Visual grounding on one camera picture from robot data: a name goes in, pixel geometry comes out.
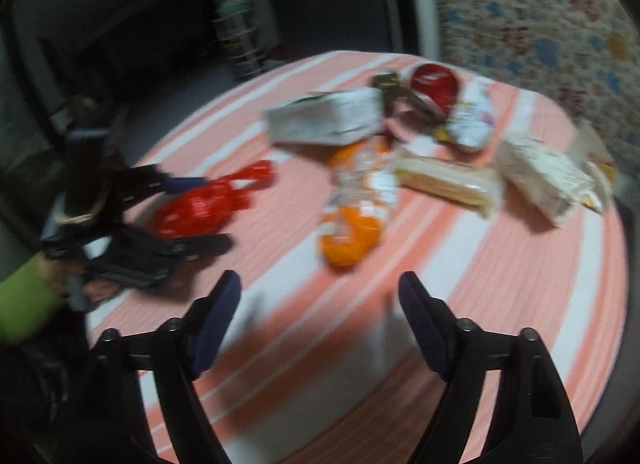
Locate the crushed red soda can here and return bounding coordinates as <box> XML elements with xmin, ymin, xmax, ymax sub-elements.
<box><xmin>409</xmin><ymin>64</ymin><xmax>460</xmax><ymax>117</ymax></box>

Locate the torn white paper box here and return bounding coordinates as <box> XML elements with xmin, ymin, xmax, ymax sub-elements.
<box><xmin>567</xmin><ymin>120</ymin><xmax>618</xmax><ymax>215</ymax></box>

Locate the silver snack wrapper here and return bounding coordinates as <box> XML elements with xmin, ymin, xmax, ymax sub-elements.
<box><xmin>435</xmin><ymin>78</ymin><xmax>497</xmax><ymax>154</ymax></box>

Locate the person's left hand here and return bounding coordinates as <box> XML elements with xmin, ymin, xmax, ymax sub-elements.
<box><xmin>36</xmin><ymin>253</ymin><xmax>122</xmax><ymax>302</ymax></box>

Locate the orange clear snack bag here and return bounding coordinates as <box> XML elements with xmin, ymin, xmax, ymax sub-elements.
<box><xmin>319</xmin><ymin>136</ymin><xmax>398</xmax><ymax>271</ymax></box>

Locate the dark grey refrigerator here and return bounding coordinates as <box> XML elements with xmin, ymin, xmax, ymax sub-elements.
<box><xmin>9</xmin><ymin>0</ymin><xmax>418</xmax><ymax>104</ymax></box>

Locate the orange white striped tablecloth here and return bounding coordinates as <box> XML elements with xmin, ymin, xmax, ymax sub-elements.
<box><xmin>89</xmin><ymin>52</ymin><xmax>628</xmax><ymax>463</ymax></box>

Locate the white tiered storage rack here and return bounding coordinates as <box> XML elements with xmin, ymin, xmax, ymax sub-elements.
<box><xmin>215</xmin><ymin>0</ymin><xmax>267</xmax><ymax>80</ymax></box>

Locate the red plastic bag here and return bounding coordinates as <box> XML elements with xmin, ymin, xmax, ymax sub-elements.
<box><xmin>152</xmin><ymin>160</ymin><xmax>274</xmax><ymax>240</ymax></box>

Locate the white tissue pack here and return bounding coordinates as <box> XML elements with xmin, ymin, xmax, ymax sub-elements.
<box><xmin>495</xmin><ymin>132</ymin><xmax>596</xmax><ymax>227</ymax></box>

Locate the yellow cake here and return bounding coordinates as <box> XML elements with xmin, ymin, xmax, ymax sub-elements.
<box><xmin>394</xmin><ymin>152</ymin><xmax>504</xmax><ymax>216</ymax></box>

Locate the patterned fabric counter cover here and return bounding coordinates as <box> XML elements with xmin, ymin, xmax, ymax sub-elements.
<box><xmin>436</xmin><ymin>0</ymin><xmax>639</xmax><ymax>172</ymax></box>

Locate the white green milk carton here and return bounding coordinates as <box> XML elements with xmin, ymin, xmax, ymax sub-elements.
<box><xmin>262</xmin><ymin>87</ymin><xmax>384</xmax><ymax>147</ymax></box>

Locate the gold foil wrapper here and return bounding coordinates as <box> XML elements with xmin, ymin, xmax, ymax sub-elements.
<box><xmin>370</xmin><ymin>70</ymin><xmax>404</xmax><ymax>105</ymax></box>

